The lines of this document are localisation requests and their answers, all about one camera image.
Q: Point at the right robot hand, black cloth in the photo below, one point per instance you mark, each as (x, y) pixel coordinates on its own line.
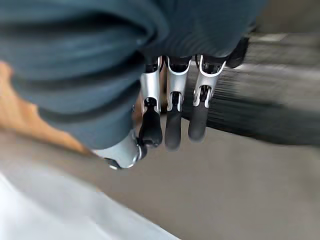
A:
(82, 62)

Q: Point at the white bed sheet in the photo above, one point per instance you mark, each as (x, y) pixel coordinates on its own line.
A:
(50, 212)

